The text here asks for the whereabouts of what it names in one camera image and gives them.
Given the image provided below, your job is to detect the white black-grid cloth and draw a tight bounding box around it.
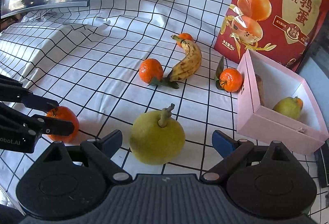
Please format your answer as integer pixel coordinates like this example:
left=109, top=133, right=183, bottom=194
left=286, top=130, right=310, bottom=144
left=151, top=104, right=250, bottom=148
left=0, top=0, right=326, bottom=214

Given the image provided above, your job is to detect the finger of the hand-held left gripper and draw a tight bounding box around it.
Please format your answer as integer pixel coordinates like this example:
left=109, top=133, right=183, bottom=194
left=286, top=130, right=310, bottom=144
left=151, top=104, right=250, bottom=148
left=0, top=75, right=59, bottom=112
left=0, top=102, right=75, bottom=137

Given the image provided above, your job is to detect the orange tangerine with leaf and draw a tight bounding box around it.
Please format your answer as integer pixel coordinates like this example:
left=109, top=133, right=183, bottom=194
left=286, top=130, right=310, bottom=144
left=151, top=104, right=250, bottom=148
left=214, top=55, right=243, bottom=93

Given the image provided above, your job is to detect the spotted yellow banana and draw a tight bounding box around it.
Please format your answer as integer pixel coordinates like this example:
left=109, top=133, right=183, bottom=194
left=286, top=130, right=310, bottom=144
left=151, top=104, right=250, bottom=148
left=168, top=35, right=202, bottom=82

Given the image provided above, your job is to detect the large yellow banana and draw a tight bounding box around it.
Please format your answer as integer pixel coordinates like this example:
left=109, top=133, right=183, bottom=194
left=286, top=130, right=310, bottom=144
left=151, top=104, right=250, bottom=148
left=254, top=74, right=266, bottom=106

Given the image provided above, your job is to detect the pink cardboard box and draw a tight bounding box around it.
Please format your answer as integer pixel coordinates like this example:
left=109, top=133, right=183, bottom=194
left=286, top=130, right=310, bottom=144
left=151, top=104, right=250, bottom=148
left=236, top=49, right=329, bottom=155

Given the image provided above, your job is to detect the red snack bag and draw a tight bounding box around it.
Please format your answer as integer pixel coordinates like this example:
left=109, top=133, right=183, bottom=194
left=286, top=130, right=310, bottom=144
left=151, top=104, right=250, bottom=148
left=214, top=0, right=327, bottom=71

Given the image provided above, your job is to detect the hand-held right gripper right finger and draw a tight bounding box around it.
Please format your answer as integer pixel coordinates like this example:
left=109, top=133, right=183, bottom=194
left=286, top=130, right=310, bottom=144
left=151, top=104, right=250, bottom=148
left=200, top=130, right=297, bottom=184

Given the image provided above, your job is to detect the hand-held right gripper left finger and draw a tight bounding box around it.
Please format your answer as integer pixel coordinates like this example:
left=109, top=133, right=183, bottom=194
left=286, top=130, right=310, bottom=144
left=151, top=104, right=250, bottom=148
left=38, top=129, right=133, bottom=184

